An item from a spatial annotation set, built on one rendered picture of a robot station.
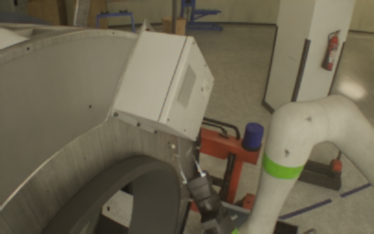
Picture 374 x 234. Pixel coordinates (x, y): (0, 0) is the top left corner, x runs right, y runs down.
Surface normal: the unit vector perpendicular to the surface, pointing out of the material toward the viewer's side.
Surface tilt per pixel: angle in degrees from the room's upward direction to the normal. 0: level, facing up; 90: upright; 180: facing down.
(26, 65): 90
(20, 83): 90
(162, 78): 47
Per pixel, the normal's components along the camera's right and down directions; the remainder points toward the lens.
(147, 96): -0.27, -0.22
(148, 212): -0.37, 0.19
